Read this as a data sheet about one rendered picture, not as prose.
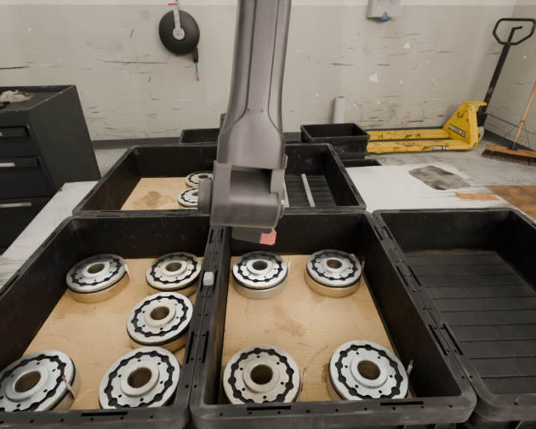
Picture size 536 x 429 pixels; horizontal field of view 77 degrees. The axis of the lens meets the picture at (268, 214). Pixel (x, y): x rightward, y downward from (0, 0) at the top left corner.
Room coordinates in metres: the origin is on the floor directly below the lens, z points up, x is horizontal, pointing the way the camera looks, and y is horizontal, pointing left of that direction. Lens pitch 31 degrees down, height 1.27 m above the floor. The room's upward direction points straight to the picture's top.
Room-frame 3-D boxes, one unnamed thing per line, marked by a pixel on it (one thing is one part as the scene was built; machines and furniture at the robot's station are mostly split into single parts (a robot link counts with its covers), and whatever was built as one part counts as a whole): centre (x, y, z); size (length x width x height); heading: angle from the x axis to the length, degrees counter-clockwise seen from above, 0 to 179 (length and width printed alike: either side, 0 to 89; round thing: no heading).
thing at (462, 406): (0.38, -0.06, 0.92); 0.40 x 0.30 x 0.02; 2
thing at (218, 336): (0.38, -0.06, 0.87); 0.40 x 0.30 x 0.11; 2
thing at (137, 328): (0.37, 0.17, 0.86); 0.10 x 0.10 x 0.01
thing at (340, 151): (2.21, -0.44, 0.37); 0.40 x 0.30 x 0.45; 98
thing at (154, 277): (0.48, 0.18, 0.86); 0.10 x 0.10 x 0.01
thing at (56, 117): (1.78, 1.32, 0.45); 0.60 x 0.45 x 0.90; 7
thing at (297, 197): (0.78, -0.05, 0.87); 0.40 x 0.30 x 0.11; 2
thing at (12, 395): (0.26, 0.31, 0.86); 0.05 x 0.05 x 0.01
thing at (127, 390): (0.26, 0.17, 0.86); 0.05 x 0.05 x 0.01
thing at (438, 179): (1.23, -0.68, 0.71); 0.22 x 0.19 x 0.01; 7
